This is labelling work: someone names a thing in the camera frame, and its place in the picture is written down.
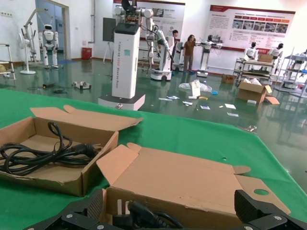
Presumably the clear plastic bag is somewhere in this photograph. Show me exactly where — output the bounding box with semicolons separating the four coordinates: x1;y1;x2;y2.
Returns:
178;82;213;93

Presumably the white torso robot black head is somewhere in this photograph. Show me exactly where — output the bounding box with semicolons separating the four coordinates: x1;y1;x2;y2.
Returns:
268;43;285;60
244;42;259;61

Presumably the closed cardboard box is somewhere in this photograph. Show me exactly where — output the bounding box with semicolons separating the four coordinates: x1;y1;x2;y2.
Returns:
257;54;274;63

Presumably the grey wall pipe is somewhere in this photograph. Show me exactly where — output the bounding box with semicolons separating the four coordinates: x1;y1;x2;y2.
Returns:
91;0;96;45

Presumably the green tablecloth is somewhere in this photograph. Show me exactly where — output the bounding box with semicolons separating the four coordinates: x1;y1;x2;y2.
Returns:
0;88;307;230

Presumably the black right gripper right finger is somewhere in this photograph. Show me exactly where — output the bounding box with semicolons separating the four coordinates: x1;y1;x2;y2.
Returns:
234;189;307;230

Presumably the person in black shirt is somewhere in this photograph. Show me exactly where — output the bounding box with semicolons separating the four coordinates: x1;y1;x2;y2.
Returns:
171;30;185;72

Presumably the white device debris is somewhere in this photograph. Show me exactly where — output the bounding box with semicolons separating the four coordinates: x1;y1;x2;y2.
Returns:
71;80;92;91

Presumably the white tower robot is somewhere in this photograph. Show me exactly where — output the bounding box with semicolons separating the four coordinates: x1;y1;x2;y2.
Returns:
97;0;155;111

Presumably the black cable with white plug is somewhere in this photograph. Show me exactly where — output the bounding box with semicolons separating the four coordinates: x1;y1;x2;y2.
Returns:
112;199;186;230

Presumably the white gantry frame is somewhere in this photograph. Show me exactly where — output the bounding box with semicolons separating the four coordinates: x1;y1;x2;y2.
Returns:
20;8;55;63

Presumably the small brown cardboard box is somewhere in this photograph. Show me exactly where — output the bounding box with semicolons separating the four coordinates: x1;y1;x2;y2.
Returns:
222;73;237;84

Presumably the grey door frame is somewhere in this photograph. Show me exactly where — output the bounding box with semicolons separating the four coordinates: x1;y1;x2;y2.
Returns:
35;0;70;58

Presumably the white metal rack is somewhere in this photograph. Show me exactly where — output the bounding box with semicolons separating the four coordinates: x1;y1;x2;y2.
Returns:
0;44;17;80

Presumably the metal shelf rack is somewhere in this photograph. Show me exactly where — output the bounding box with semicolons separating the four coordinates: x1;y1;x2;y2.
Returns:
274;47;307;98

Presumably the red bin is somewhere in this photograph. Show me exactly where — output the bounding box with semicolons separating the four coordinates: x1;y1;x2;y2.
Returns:
82;47;93;60

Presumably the white pedestal robot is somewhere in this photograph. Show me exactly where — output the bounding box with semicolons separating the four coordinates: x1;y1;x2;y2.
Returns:
196;34;225;78

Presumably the large open cardboard carton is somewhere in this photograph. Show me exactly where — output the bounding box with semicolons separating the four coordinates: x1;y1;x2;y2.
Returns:
237;78;281;105

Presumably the red-header info wall poster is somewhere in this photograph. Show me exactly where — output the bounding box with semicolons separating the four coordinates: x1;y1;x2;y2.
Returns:
210;4;296;51

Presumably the white standing fan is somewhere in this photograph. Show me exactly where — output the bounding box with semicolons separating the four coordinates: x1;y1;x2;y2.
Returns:
18;32;36;75

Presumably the black power cable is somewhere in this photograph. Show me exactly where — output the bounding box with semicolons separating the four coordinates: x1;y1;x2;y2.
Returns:
0;121;102;178

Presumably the white upright carton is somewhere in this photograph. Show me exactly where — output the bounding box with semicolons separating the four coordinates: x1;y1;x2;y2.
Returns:
189;80;201;100

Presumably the person in brown shirt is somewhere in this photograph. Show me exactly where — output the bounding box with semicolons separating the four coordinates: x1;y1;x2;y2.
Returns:
183;34;198;74

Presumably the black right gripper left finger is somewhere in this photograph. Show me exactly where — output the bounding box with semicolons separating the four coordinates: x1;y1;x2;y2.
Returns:
24;188;113;230

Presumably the torn-edged open cardboard box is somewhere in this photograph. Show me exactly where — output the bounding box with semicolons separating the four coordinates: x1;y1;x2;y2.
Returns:
0;104;144;197

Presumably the open brown cardboard box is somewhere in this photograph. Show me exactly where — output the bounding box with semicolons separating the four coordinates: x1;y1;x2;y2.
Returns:
95;142;292;230

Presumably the black display screen on stand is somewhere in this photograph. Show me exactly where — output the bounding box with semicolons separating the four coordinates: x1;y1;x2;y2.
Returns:
102;17;118;63

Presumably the white humanoid robot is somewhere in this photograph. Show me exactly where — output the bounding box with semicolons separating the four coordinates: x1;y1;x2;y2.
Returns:
38;23;63;69

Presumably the metal workbench rack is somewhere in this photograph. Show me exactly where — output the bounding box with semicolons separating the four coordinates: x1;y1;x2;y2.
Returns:
234;57;275;85

